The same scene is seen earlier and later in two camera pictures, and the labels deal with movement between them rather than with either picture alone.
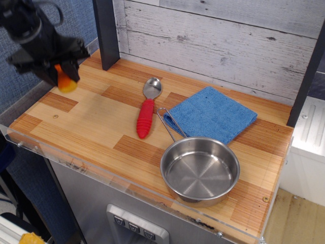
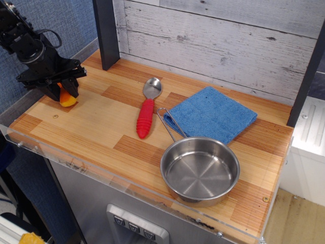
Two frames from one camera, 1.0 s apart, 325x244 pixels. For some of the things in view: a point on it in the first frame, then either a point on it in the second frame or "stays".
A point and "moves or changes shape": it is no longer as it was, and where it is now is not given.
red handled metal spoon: (152, 87) stays
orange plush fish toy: (65, 83) moves or changes shape
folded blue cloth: (210, 113) stays
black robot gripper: (47, 48) to (51, 69)
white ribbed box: (304, 174) stays
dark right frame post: (309, 81) stays
